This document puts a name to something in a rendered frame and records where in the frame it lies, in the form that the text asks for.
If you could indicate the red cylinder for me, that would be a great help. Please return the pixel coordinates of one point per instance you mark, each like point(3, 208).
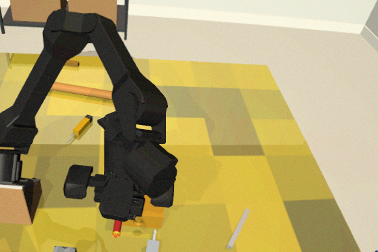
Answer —
point(117, 228)

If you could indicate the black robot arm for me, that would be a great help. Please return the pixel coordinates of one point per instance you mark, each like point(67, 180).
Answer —
point(136, 101)

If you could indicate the yellow screwdriver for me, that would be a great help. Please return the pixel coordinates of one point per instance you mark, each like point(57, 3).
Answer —
point(81, 126)

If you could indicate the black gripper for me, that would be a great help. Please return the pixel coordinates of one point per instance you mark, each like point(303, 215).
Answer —
point(78, 179)

